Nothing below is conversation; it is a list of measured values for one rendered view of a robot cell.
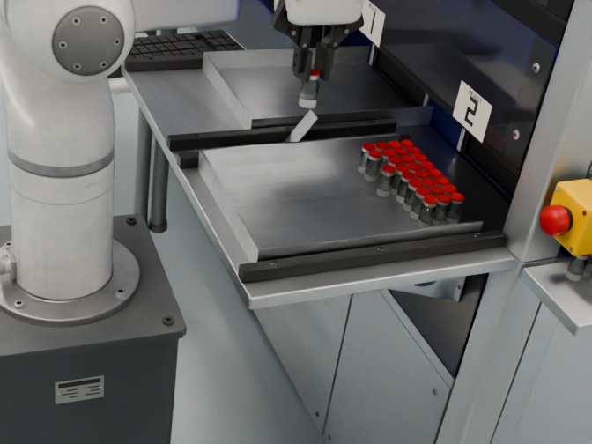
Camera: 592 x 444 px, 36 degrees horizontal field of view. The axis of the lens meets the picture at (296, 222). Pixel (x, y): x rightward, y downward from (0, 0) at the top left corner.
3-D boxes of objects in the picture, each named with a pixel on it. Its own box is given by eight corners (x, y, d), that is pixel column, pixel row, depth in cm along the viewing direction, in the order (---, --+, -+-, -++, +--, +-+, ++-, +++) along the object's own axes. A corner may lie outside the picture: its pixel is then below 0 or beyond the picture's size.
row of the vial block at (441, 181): (404, 163, 146) (410, 138, 143) (460, 225, 133) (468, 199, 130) (392, 165, 145) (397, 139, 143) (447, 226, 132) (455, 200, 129)
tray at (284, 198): (395, 151, 149) (399, 133, 147) (477, 241, 130) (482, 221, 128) (197, 169, 136) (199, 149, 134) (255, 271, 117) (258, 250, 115)
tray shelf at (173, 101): (353, 60, 184) (355, 51, 183) (556, 262, 132) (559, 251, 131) (120, 70, 165) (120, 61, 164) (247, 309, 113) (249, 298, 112)
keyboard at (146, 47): (224, 37, 199) (225, 26, 198) (253, 62, 189) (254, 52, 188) (44, 53, 180) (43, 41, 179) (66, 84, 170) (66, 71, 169)
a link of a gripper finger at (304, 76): (304, 21, 109) (298, 74, 112) (280, 21, 108) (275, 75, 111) (316, 29, 107) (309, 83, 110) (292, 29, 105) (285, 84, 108)
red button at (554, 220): (556, 222, 119) (565, 196, 116) (573, 240, 116) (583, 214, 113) (532, 225, 117) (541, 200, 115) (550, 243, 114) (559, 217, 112)
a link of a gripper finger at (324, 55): (341, 20, 111) (334, 71, 115) (319, 20, 110) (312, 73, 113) (354, 27, 109) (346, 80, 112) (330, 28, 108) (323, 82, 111)
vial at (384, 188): (386, 189, 138) (391, 163, 136) (392, 196, 137) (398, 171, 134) (373, 190, 137) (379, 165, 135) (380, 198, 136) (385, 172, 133)
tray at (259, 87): (366, 62, 179) (369, 45, 177) (429, 123, 160) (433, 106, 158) (202, 70, 166) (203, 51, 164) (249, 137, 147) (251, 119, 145)
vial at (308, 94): (311, 102, 114) (315, 70, 112) (319, 108, 113) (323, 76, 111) (295, 103, 113) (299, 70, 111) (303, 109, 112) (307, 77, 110)
